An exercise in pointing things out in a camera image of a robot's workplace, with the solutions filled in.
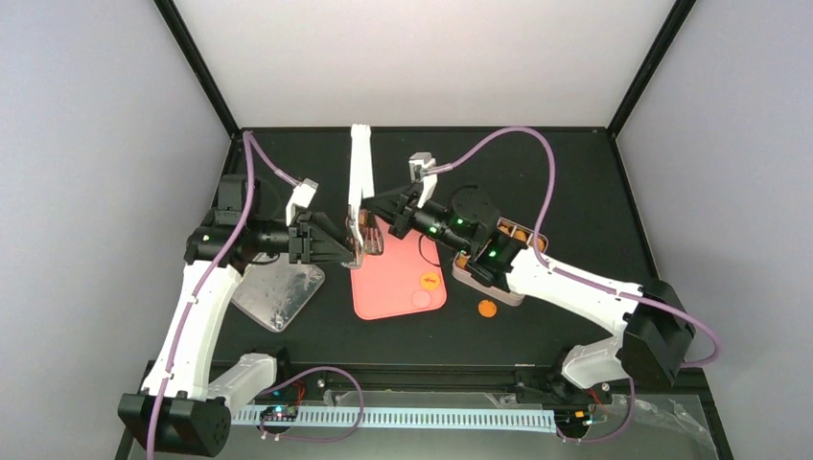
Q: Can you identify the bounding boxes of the white divided cookie tin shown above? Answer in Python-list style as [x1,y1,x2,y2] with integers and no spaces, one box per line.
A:
[452,218,548,307]

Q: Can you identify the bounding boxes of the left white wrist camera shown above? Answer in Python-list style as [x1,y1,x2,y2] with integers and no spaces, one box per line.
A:
[285,178,318,226]

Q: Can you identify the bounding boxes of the base circuit board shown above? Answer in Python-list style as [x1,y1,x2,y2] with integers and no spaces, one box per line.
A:
[554,410,607,426]
[260,405,299,425]

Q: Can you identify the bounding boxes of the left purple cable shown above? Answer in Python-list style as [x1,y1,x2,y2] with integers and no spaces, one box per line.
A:
[146,130,366,460]

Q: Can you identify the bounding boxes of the purple cable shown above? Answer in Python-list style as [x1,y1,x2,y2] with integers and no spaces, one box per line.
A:
[146,130,366,460]
[425,126,724,445]

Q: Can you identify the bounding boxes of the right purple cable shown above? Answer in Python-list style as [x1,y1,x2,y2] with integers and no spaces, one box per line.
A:
[425,126,724,445]

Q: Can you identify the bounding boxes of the red marked dotted cracker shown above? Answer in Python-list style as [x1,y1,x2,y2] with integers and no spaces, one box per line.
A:
[420,272,442,291]

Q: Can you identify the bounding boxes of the clear plastic tin lid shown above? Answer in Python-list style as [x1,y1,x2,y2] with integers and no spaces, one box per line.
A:
[232,262,325,333]

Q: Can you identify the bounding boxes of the left base circuit board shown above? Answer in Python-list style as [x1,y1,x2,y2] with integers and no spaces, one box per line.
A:
[260,405,299,425]

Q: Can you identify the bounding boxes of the pink round cookie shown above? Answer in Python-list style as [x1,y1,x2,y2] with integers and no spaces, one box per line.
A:
[411,290,432,309]

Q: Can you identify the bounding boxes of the white slotted cable duct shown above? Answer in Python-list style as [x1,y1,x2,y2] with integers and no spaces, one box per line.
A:
[231,404,557,434]

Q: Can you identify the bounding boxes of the metal serving tongs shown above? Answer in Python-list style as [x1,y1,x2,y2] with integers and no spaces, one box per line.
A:
[345,124,384,269]

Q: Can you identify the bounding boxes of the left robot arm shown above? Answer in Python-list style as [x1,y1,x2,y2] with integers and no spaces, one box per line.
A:
[118,174,353,459]

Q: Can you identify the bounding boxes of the right base circuit board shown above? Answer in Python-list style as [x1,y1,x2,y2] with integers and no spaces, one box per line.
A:
[554,410,607,426]

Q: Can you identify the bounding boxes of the pink cookie tray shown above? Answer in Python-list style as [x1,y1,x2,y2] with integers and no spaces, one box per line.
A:
[350,219,448,321]

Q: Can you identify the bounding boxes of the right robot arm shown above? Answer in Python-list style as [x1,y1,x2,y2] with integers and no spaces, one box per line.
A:
[360,183,695,402]

